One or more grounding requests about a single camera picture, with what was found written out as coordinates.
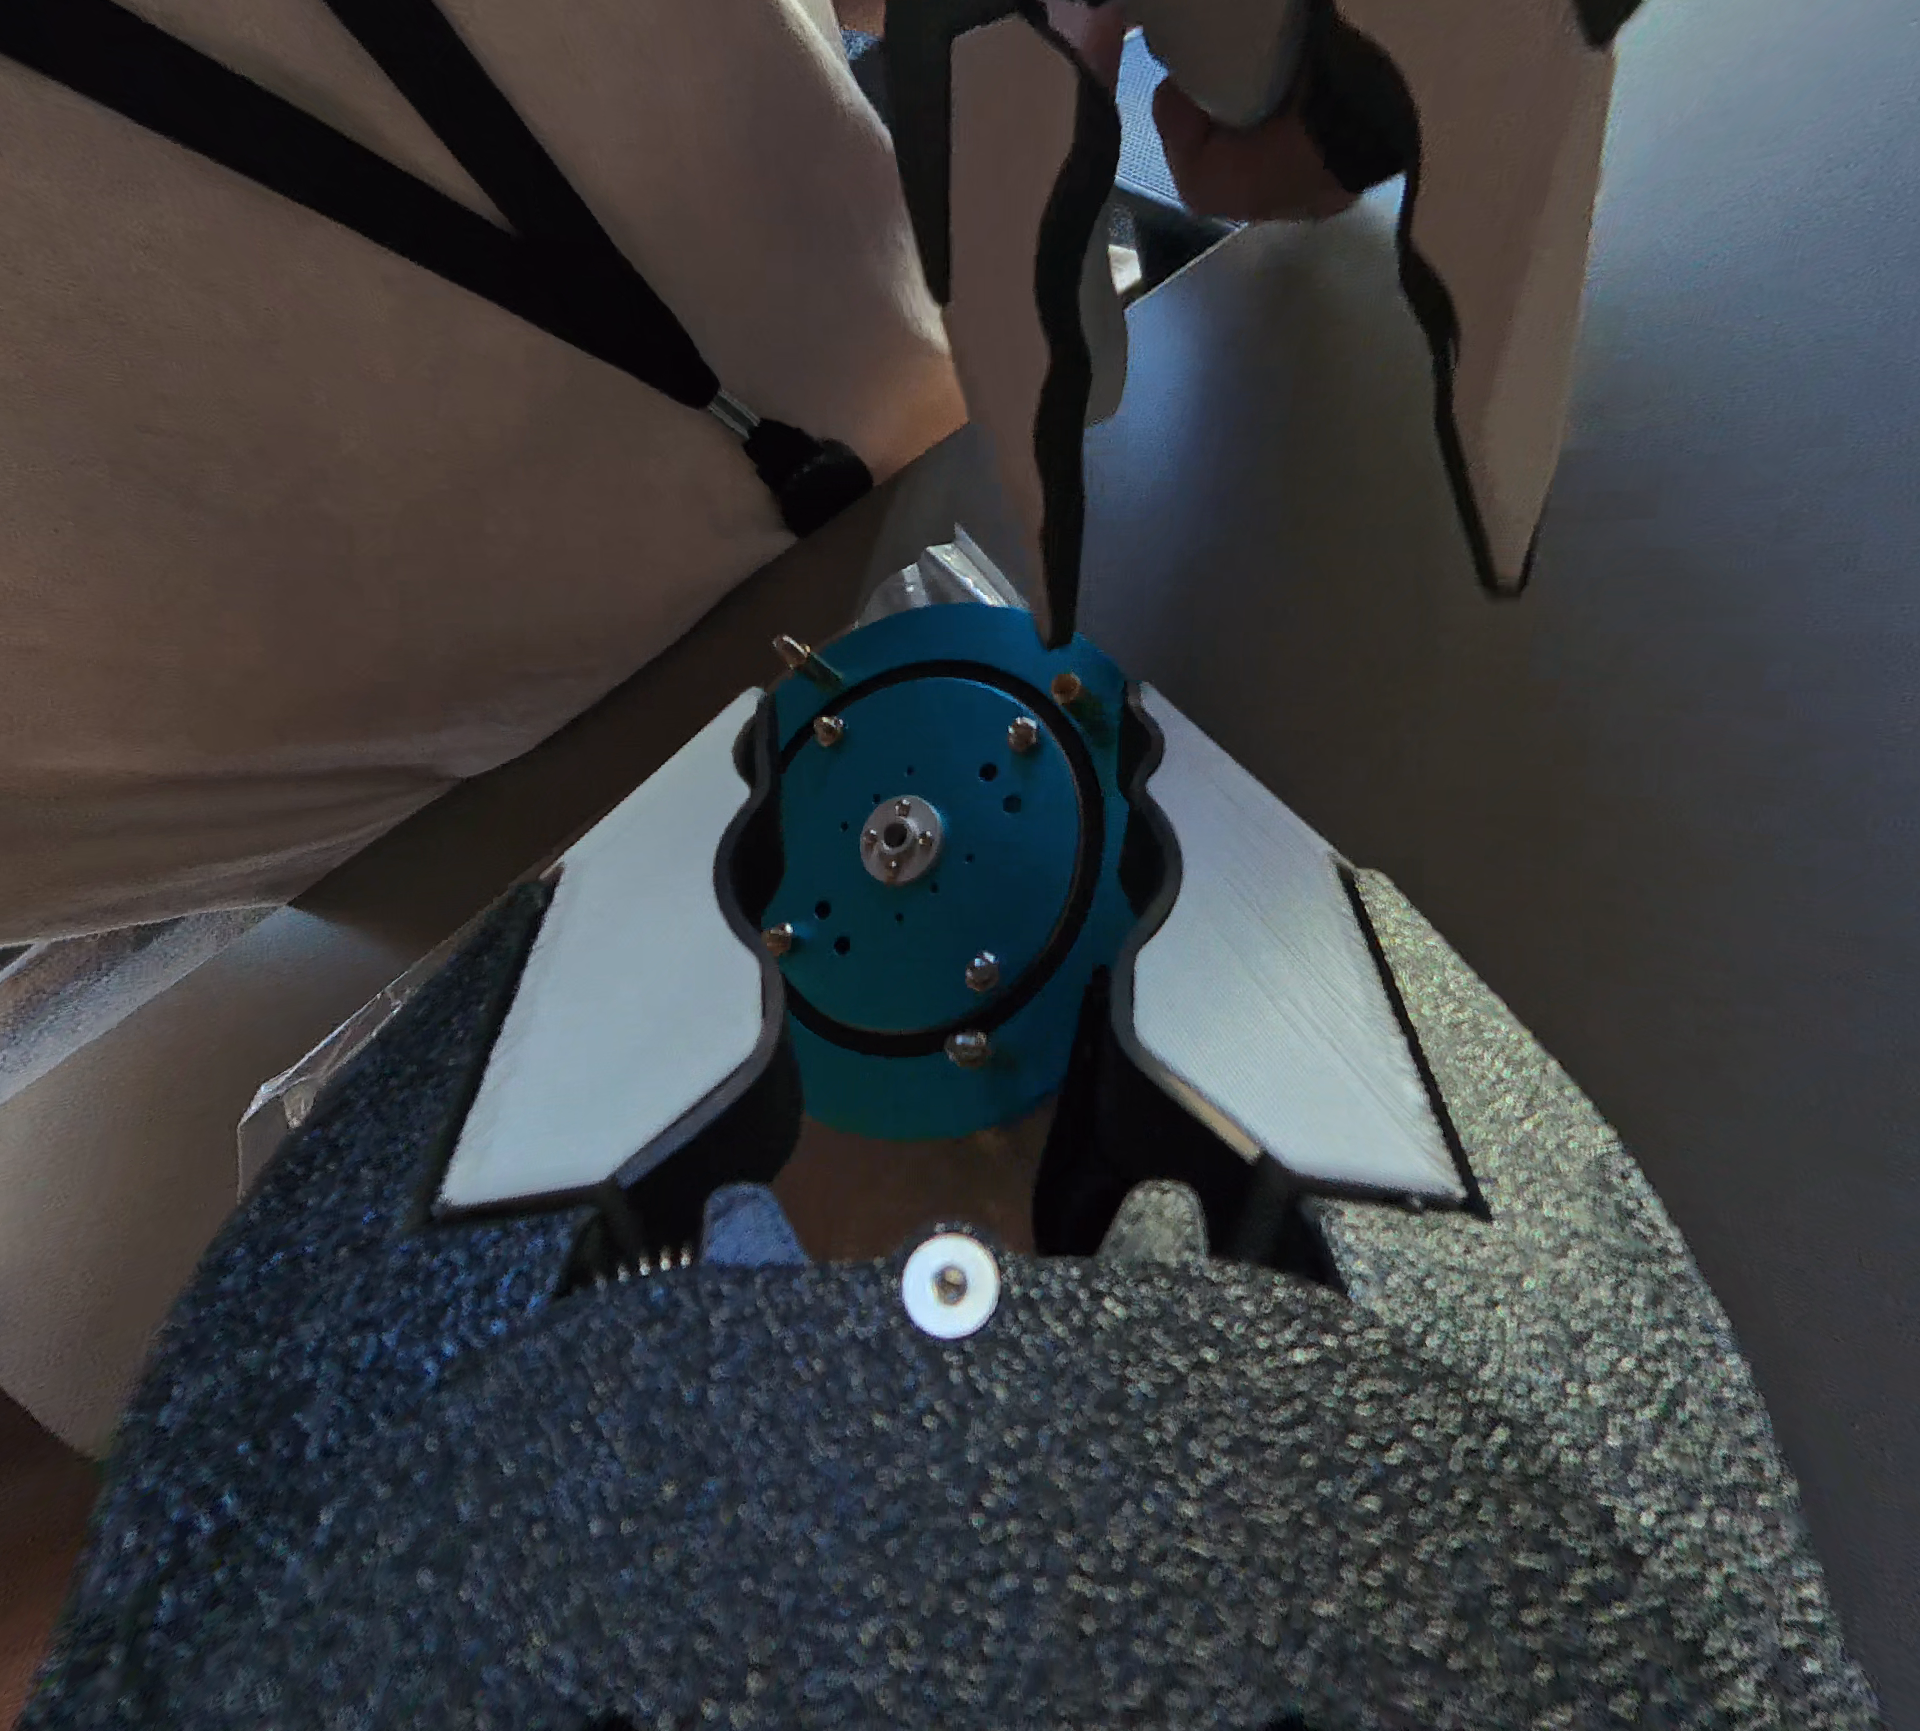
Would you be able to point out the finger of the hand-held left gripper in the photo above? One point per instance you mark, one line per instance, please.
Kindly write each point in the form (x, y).
(1515, 186)
(999, 262)

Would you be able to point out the large clear plastic bag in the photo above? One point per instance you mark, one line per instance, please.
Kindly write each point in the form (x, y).
(943, 576)

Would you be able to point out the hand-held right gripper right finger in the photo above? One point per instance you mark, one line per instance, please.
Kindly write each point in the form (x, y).
(1275, 998)

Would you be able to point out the person's left hand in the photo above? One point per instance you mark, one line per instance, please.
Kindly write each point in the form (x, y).
(1228, 172)

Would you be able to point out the black mesh office chair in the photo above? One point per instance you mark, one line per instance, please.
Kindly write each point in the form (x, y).
(1140, 111)

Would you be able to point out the blue round metal turntable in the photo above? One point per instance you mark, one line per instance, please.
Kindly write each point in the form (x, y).
(988, 892)

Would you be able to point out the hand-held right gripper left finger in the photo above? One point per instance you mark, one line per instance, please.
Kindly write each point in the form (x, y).
(616, 1011)

